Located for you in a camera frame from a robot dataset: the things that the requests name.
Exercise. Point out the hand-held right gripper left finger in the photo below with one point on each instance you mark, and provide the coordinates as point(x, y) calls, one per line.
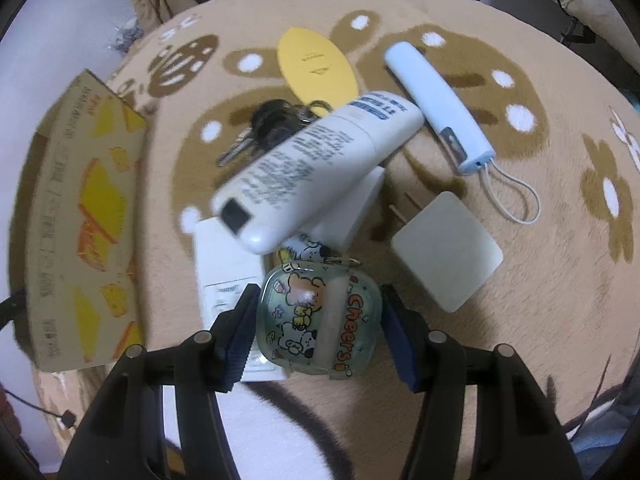
point(240, 332)

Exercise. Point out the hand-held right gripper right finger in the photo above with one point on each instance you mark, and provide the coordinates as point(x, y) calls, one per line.
point(400, 340)

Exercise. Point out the cartoon print earbud case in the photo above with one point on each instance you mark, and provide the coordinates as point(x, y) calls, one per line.
point(300, 320)

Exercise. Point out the white wall charger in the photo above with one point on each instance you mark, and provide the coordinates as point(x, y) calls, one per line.
point(445, 255)

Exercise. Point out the white lotion tube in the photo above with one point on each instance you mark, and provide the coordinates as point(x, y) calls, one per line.
point(310, 160)

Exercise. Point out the printed cardboard box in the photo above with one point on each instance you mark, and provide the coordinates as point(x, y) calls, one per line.
point(65, 210)

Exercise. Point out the flat white box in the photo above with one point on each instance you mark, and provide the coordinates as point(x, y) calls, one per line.
point(225, 270)

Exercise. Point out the cartoon puppy charm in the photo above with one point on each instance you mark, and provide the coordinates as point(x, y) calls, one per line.
point(305, 249)

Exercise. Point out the white rectangular block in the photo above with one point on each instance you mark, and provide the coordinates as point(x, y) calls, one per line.
point(350, 210)

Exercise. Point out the bunch of keys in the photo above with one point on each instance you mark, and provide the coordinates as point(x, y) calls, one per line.
point(272, 120)

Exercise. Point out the pale blue power bank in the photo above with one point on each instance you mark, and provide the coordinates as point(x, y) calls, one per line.
point(430, 95)

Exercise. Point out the yellow oval card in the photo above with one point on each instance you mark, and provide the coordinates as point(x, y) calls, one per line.
point(312, 65)

